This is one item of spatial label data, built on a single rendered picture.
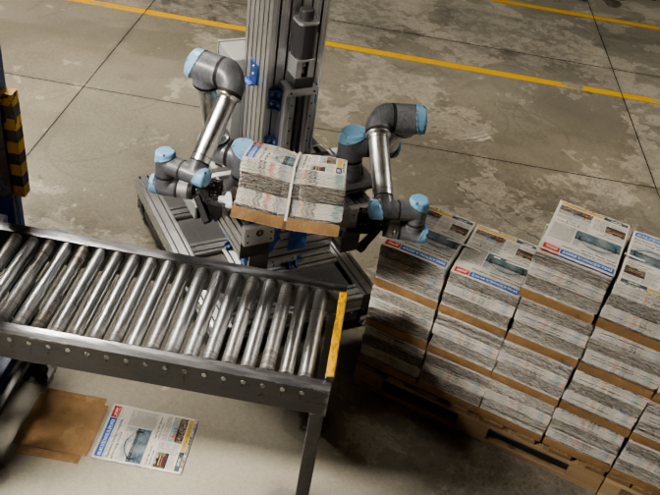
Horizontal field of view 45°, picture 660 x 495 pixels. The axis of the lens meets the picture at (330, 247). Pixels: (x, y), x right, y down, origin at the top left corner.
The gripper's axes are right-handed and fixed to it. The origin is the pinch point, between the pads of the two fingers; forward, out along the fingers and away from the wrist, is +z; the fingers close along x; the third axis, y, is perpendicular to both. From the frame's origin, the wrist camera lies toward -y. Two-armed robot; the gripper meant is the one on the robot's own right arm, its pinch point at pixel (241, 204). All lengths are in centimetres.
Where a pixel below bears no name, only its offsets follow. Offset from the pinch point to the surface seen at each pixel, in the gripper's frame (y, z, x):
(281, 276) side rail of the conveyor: -22.9, 19.6, -6.3
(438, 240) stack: -7, 78, 27
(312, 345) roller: -35, 37, -36
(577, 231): 11, 126, 8
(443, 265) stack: -13, 80, 13
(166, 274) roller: -27.0, -21.5, -15.8
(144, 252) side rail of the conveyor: -23.2, -32.6, -7.3
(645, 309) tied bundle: -7, 150, -16
